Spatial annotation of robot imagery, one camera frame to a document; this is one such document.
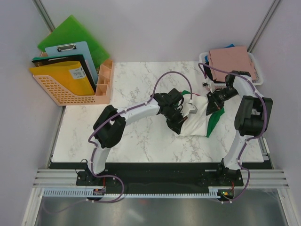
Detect peach compartment organizer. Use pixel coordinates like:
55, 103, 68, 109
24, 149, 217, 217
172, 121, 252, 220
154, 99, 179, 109
95, 59, 114, 104

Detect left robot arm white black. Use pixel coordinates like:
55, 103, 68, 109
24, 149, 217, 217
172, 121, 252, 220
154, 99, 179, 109
87, 89, 188, 185

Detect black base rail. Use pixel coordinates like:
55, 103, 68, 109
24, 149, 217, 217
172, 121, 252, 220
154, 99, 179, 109
75, 161, 273, 195

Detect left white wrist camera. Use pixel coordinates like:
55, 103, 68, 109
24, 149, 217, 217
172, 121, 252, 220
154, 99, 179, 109
182, 102, 198, 116

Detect pink folded t shirt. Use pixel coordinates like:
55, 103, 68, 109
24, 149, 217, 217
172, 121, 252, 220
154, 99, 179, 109
208, 46, 256, 80

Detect black folder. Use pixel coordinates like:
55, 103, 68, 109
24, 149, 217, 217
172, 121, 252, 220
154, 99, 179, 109
32, 54, 97, 79

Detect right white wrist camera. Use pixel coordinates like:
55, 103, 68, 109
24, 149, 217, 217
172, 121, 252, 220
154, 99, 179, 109
202, 81, 215, 93

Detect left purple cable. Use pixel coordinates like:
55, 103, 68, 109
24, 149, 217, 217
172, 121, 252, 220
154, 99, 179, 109
88, 71, 193, 203

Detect light blue clipboard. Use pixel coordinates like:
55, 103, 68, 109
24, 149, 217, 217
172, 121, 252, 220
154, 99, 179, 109
45, 41, 98, 83

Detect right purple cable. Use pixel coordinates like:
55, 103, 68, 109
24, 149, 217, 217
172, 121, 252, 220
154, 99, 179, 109
198, 62, 269, 204

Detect yellow folder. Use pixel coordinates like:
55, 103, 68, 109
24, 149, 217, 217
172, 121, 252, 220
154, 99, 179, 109
29, 61, 95, 96

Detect white cable duct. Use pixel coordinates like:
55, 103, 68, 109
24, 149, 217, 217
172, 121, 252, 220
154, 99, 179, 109
43, 186, 220, 199

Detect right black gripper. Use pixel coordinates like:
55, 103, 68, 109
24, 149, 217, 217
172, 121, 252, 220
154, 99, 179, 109
206, 86, 238, 115

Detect purple cable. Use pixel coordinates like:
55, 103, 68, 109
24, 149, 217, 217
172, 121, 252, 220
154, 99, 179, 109
198, 62, 269, 204
88, 71, 193, 203

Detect green t shirt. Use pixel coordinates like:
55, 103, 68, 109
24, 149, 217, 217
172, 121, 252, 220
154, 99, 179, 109
193, 93, 225, 137

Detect black garment in basket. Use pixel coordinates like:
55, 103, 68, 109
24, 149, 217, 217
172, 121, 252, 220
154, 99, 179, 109
203, 66, 216, 83

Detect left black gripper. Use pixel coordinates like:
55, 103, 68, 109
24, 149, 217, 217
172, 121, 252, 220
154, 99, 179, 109
164, 107, 188, 135

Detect green plastic board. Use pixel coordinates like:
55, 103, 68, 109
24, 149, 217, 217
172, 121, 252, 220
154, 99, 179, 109
38, 15, 110, 67

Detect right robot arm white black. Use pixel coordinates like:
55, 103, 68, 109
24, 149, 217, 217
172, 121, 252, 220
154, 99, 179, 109
206, 71, 273, 186

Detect white printed t shirt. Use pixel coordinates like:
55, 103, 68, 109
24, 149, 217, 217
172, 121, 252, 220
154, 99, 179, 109
178, 94, 211, 137

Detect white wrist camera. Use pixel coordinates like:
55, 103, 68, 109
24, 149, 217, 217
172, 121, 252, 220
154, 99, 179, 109
182, 102, 198, 116
202, 81, 215, 93

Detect orange mesh file holder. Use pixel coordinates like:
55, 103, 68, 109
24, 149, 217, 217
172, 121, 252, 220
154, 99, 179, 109
32, 70, 97, 106

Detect white laundry basket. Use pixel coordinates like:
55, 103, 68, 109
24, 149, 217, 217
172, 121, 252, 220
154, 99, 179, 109
199, 52, 263, 86

